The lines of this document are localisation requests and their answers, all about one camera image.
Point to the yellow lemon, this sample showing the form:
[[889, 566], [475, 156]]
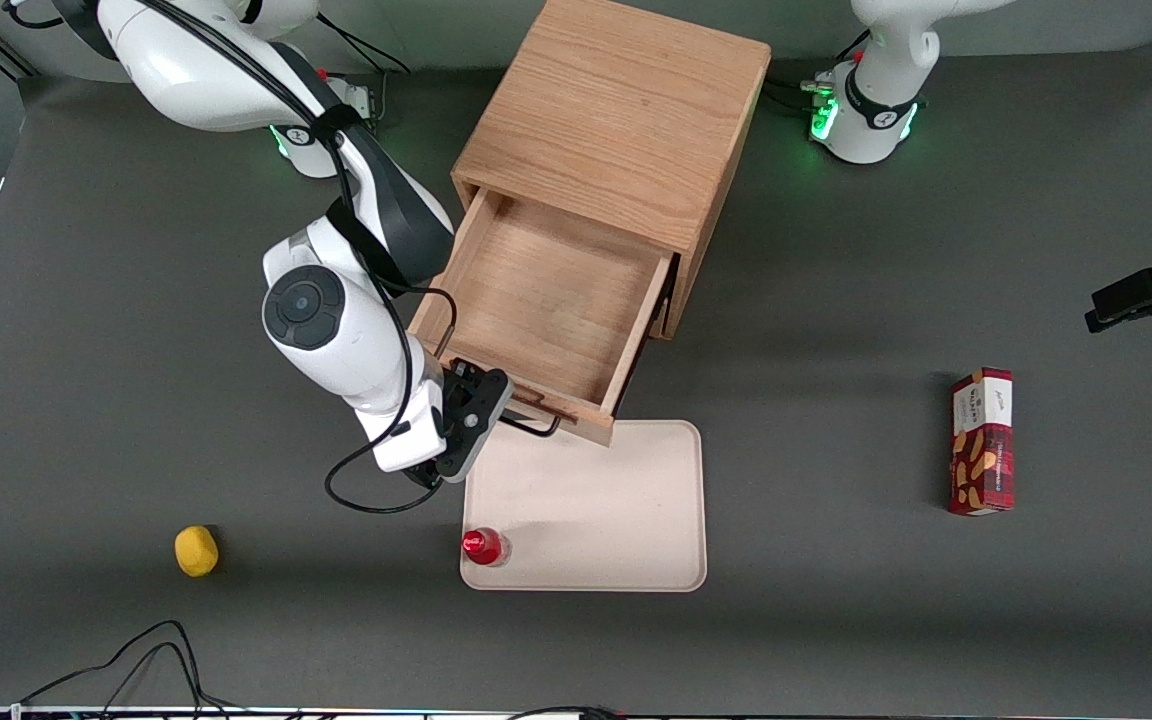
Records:
[[196, 551]]

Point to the beige plastic tray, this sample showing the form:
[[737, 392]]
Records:
[[586, 510]]

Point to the black camera clamp mount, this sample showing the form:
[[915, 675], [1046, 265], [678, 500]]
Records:
[[1141, 295]]

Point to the small red-capped bottle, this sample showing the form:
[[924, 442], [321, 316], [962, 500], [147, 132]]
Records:
[[482, 547]]

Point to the wooden drawer cabinet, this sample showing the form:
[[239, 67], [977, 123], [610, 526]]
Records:
[[616, 100]]

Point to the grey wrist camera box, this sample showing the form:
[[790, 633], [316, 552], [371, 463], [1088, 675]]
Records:
[[471, 445]]

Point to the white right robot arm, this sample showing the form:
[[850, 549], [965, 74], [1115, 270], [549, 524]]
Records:
[[326, 320]]

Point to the red cookie box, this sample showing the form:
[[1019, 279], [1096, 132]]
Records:
[[982, 450]]

